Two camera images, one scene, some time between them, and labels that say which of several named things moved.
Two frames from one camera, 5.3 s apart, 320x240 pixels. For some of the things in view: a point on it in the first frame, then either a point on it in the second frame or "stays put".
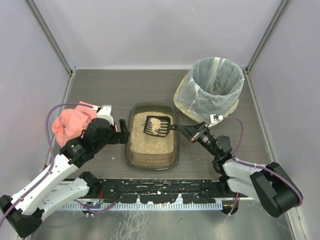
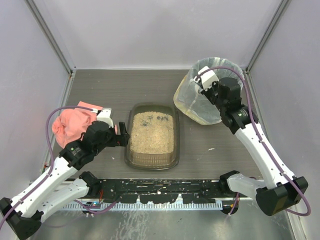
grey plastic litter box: [154, 145] stays put
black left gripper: [119, 136] stays put
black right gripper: [196, 132] -> [208, 91]
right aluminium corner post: [275, 21] stays put
